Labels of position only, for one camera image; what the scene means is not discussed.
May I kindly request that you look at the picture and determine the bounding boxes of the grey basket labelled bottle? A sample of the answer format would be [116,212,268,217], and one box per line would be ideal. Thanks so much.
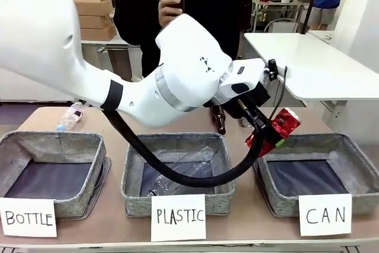
[0,130,112,219]

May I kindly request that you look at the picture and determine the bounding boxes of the open cardboard box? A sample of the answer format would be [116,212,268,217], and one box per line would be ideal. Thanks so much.
[65,0,114,17]

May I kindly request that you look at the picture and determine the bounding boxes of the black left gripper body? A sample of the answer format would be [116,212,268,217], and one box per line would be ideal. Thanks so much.
[223,83,271,132]

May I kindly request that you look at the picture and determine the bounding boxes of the white paper label bottle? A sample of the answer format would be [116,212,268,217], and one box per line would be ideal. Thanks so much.
[0,197,57,238]

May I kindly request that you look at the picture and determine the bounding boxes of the crushed red can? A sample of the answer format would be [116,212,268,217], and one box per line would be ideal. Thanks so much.
[245,107,301,158]

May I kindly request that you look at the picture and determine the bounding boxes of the thick black sleeved cable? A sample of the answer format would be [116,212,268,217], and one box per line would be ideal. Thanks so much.
[104,110,272,188]

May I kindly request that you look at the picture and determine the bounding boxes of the white paper label plastic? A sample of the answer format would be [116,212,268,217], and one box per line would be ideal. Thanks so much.
[150,194,207,242]

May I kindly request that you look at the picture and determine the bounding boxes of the background metal table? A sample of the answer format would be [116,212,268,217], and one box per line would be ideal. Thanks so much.
[252,0,306,33]

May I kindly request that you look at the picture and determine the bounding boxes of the black cable clamp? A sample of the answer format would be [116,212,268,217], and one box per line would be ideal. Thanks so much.
[265,59,278,82]

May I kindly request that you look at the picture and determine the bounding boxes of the black velcro strap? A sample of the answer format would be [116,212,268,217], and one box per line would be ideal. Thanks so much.
[100,79,124,111]

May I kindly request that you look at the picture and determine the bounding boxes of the flat closed cardboard box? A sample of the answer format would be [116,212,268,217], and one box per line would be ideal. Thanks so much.
[78,12,115,29]
[79,24,117,41]

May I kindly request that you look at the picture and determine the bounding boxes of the person in black clothes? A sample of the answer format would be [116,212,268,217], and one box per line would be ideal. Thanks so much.
[113,0,242,78]

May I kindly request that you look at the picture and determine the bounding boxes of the white paper label can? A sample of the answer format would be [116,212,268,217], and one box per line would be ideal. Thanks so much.
[298,193,353,237]

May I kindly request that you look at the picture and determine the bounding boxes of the person's hand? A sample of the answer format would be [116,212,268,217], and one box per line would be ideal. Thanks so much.
[158,0,184,29]

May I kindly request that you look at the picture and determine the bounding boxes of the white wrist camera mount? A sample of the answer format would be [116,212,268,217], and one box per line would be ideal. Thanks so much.
[218,58,269,100]

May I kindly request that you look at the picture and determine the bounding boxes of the grey basket labelled plastic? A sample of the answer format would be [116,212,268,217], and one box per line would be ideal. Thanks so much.
[120,133,236,217]

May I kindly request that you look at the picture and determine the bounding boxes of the white side table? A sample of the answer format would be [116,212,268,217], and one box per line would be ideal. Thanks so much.
[243,31,379,101]

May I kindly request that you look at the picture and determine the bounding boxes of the grey basket labelled can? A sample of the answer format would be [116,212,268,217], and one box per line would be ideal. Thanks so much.
[253,133,379,217]

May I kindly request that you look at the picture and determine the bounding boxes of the thin black cable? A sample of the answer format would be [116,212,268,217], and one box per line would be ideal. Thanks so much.
[268,66,288,123]

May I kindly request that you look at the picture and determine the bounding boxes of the crushed clear plastic bottle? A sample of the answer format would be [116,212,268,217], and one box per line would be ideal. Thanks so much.
[147,146,217,197]

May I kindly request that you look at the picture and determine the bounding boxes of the clear plastic water bottle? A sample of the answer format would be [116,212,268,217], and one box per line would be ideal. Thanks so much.
[56,101,85,132]

